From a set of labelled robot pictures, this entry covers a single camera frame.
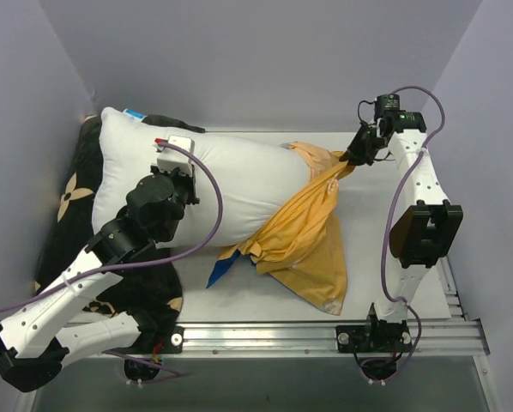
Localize white pillow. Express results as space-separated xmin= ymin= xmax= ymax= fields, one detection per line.
xmin=92 ymin=107 xmax=311 ymax=247

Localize blue and yellow pillowcase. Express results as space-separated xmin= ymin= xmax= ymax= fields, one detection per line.
xmin=207 ymin=142 xmax=355 ymax=316

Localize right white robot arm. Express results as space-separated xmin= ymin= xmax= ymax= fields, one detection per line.
xmin=341 ymin=91 xmax=463 ymax=352

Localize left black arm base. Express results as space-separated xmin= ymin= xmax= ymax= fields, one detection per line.
xmin=152 ymin=325 xmax=184 ymax=355

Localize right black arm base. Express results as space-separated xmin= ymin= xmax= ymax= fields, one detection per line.
xmin=335 ymin=315 xmax=413 ymax=354

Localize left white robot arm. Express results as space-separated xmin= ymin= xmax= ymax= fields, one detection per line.
xmin=0 ymin=167 xmax=199 ymax=392

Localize black floral pillow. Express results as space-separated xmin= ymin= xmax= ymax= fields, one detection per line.
xmin=34 ymin=116 xmax=183 ymax=336

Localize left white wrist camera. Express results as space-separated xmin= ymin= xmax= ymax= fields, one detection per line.
xmin=154 ymin=135 xmax=195 ymax=175

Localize aluminium front rail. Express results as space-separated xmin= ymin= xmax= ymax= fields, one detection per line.
xmin=31 ymin=319 xmax=489 ymax=360

